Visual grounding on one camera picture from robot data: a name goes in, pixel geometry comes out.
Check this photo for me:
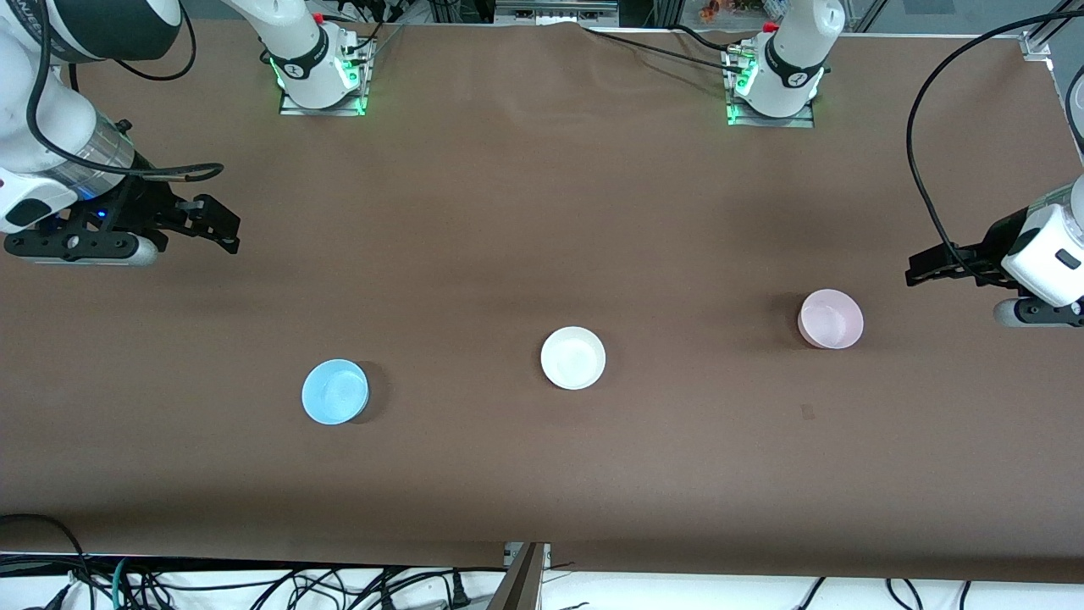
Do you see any short black table cable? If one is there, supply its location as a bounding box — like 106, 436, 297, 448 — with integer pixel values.
669, 23, 746, 54

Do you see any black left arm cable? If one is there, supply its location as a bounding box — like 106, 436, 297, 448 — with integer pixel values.
905, 8, 1084, 263

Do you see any grey metal box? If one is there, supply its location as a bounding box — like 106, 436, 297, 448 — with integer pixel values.
495, 0, 620, 25

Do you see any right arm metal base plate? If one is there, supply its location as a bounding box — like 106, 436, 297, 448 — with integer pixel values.
278, 38, 371, 118

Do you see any blue bowl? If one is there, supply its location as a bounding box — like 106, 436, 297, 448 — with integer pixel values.
301, 358, 371, 425

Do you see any black base connector cable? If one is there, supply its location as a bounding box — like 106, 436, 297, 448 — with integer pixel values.
341, 19, 404, 65

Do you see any white bowl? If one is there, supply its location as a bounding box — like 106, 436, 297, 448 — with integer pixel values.
540, 326, 607, 391

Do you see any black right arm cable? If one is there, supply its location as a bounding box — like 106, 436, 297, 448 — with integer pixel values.
25, 0, 226, 184

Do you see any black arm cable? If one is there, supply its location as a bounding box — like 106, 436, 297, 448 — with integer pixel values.
905, 8, 1084, 263
25, 0, 226, 184

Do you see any black looped floor cable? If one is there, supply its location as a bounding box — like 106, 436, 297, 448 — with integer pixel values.
0, 513, 92, 598

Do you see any aluminium frame profile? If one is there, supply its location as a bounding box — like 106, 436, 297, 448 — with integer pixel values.
1020, 0, 1084, 62

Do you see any long black table cable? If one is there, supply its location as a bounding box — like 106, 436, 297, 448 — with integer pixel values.
580, 25, 746, 75

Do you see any brown table cover sheet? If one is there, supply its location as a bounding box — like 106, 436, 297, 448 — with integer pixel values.
0, 20, 1084, 585

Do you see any pink bowl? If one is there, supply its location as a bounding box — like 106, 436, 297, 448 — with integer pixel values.
798, 289, 866, 350

